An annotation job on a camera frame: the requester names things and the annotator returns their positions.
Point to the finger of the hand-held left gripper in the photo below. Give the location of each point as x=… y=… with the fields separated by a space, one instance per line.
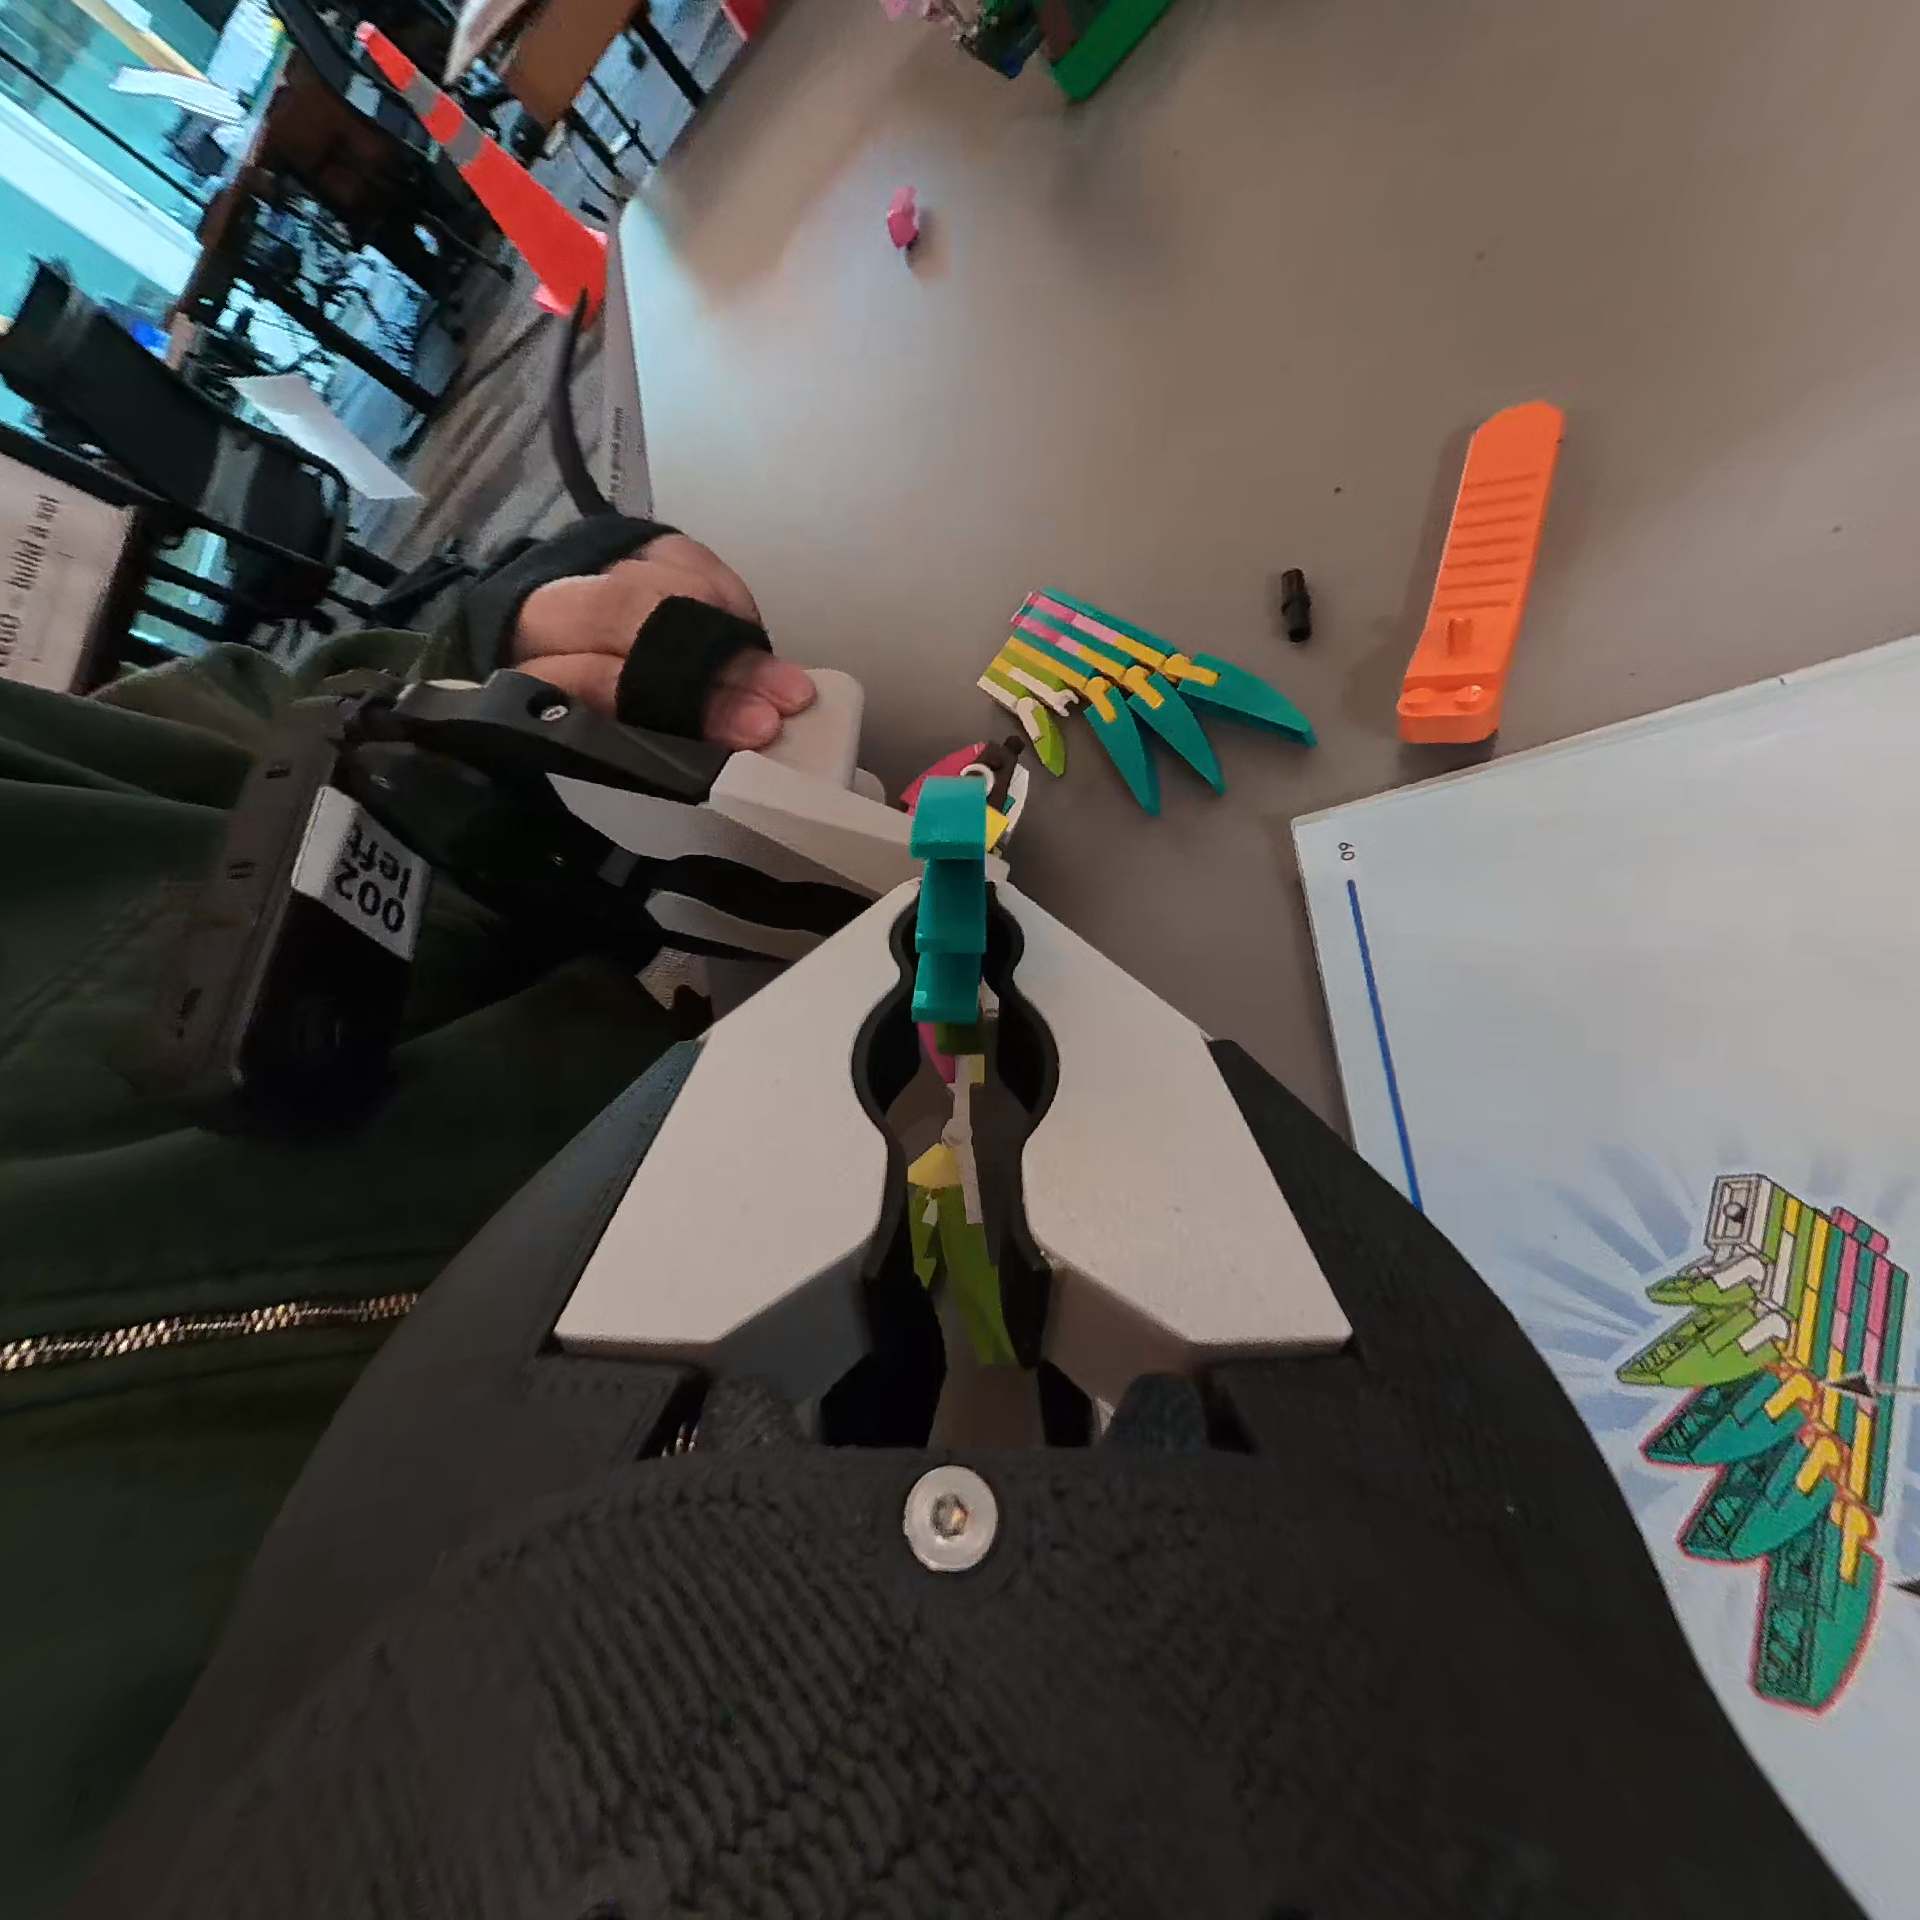
x=720 y=922
x=794 y=825

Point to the black lego pin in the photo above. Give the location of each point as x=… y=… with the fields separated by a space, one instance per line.
x=1297 y=603

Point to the orange traffic cone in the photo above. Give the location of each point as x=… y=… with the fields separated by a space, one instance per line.
x=510 y=194

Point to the orange brick separator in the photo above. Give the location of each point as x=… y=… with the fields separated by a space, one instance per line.
x=1479 y=570

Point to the black chair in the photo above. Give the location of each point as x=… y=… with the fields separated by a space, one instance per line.
x=134 y=405

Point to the colourful lego bird body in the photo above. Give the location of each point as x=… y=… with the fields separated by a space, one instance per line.
x=953 y=841

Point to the lego flower model green base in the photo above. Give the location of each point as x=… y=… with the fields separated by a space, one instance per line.
x=1110 y=44

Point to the striped lego wing assembly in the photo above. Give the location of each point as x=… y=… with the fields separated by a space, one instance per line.
x=1125 y=675

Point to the pink lego piece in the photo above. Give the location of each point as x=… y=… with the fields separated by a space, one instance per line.
x=903 y=218

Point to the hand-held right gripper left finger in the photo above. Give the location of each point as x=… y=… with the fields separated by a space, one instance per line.
x=720 y=1185

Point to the person's green jacket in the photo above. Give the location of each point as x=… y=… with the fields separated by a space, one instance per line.
x=151 y=1200

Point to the lego instruction booklet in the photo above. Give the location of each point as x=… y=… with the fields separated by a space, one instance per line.
x=1575 y=974

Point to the cardboard box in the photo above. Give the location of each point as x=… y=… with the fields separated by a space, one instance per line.
x=45 y=585

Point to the white paper sheet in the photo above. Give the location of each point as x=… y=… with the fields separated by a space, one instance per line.
x=338 y=443

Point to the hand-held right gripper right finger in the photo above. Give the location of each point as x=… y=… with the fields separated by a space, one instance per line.
x=1185 y=1200

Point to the person's left hand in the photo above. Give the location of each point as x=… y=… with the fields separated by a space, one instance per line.
x=585 y=631

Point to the brown wooden table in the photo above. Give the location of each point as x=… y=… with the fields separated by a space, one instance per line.
x=301 y=164

